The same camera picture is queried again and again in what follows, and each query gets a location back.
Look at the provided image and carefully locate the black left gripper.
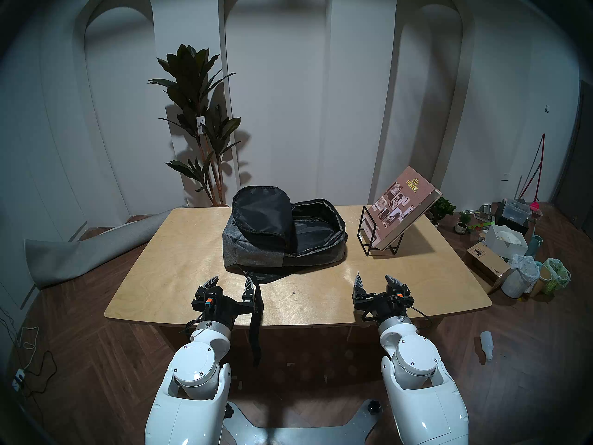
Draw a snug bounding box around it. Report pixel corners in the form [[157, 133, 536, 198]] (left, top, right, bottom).
[[191, 271, 258, 332]]

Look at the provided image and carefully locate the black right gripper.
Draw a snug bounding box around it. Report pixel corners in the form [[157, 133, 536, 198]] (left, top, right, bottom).
[[352, 271, 415, 325]]

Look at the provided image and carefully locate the grey backpack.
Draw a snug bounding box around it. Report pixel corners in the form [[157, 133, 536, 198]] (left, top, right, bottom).
[[222, 185, 348, 366]]

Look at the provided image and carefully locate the brown hardcover book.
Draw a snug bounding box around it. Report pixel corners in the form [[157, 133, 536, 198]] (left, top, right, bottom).
[[369, 166, 442, 250]]

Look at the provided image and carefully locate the bushy small potted plant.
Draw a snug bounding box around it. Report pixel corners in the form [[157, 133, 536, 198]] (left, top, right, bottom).
[[429, 197, 457, 227]]

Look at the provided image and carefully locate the brown cardboard box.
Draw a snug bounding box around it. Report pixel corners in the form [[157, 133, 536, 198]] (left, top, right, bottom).
[[466, 242, 511, 294]]

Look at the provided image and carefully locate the open white box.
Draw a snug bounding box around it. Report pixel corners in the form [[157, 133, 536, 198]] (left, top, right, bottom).
[[485, 224, 529, 259]]

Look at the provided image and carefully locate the black box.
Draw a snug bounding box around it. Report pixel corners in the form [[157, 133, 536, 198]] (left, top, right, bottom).
[[495, 203, 529, 237]]

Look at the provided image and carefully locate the white bagged trash bin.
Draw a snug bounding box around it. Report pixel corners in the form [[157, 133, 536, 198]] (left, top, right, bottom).
[[500, 254, 540, 299]]

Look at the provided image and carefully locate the clear plastic storage bin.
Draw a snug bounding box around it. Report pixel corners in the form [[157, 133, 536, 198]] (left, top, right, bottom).
[[503, 198, 531, 225]]

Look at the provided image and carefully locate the rolled grey mat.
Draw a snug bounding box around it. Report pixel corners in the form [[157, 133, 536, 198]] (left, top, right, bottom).
[[24, 207, 186, 289]]

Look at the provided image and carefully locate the brown cardboard tube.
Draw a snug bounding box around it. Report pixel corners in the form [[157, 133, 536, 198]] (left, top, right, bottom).
[[530, 263, 552, 297]]

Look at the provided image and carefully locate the tall leafy potted plant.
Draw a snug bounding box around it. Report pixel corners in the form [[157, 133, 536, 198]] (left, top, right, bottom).
[[148, 44, 242, 207]]

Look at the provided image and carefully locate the dark door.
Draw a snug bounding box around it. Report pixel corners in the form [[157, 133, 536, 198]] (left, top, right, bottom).
[[554, 80, 593, 241]]

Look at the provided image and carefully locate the black wire book stand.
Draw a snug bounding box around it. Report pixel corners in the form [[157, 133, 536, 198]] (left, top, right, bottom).
[[357, 207, 404, 256]]

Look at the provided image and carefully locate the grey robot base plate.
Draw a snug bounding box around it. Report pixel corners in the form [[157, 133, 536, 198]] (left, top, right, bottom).
[[227, 401, 383, 445]]

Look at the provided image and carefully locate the red handled broom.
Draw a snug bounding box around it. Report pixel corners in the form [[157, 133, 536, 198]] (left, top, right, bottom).
[[518, 133, 546, 203]]

